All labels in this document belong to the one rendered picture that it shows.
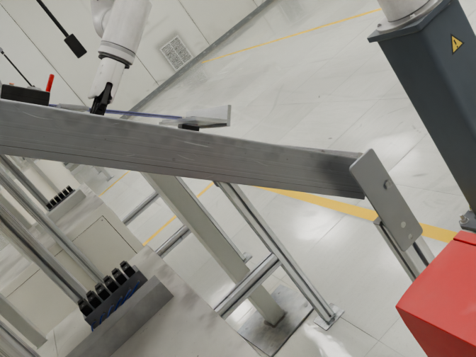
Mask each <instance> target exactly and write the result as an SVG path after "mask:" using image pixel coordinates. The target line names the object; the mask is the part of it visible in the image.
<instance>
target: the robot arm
mask: <svg viewBox="0 0 476 357"><path fill-rule="evenodd" d="M377 1H378V3H379V5H380V7H381V9H382V11H383V13H384V14H385V16H384V17H383V18H382V19H381V20H380V22H379V23H378V24H377V27H376V29H377V31H378V32H379V33H382V34H383V33H390V32H393V31H395V30H399V29H400V28H403V27H405V26H408V25H409V24H411V23H413V22H415V21H416V20H418V19H420V18H421V17H423V16H425V15H426V14H427V13H428V12H430V11H432V10H433V9H434V8H436V7H437V6H438V5H439V4H440V3H441V2H442V1H443V0H377ZM151 8H152V3H151V1H150V0H91V12H92V19H93V26H94V28H95V31H96V33H97V34H98V36H99V37H100V38H102V40H101V44H100V46H99V49H98V53H99V55H98V58H99V59H101V63H100V65H99V67H98V70H97V72H96V75H95V78H94V80H93V83H92V86H91V89H90V92H89V94H88V99H93V98H94V97H95V98H94V100H93V104H92V107H91V110H90V113H91V114H96V115H104V114H105V111H106V108H107V106H108V104H112V102H113V100H114V98H115V95H116V93H117V90H118V87H119V84H120V80H121V78H122V75H123V71H124V69H129V68H130V66H129V65H132V64H133V62H134V59H135V55H136V53H137V49H138V47H139V44H140V41H141V38H142V34H143V32H144V29H145V26H146V23H147V19H148V17H149V13H150V11H151Z"/></svg>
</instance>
